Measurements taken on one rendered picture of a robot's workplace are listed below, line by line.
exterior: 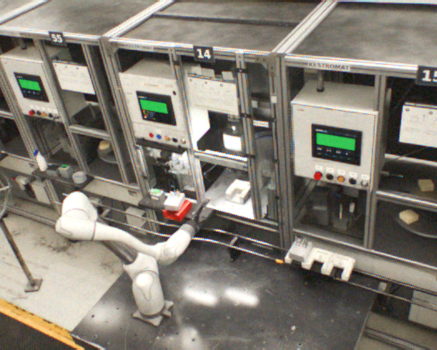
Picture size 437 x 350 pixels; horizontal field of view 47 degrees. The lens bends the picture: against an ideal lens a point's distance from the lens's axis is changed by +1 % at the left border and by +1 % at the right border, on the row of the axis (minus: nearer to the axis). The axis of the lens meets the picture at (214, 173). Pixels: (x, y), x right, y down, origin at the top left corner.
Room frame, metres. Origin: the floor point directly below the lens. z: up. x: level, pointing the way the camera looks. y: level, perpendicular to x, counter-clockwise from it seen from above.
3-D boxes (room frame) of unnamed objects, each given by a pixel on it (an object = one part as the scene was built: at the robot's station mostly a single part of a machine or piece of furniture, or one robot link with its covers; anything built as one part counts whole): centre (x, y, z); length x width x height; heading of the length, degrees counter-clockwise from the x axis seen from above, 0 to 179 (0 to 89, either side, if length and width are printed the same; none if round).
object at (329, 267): (1.95, -0.51, 0.84); 0.36 x 0.14 x 0.10; 55
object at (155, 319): (1.93, 0.47, 0.71); 0.22 x 0.18 x 0.06; 55
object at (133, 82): (2.77, 0.24, 1.60); 0.42 x 0.29 x 0.46; 55
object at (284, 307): (1.88, 0.07, 0.66); 1.50 x 1.06 x 0.04; 55
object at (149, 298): (1.95, 0.49, 0.85); 0.18 x 0.16 x 0.22; 8
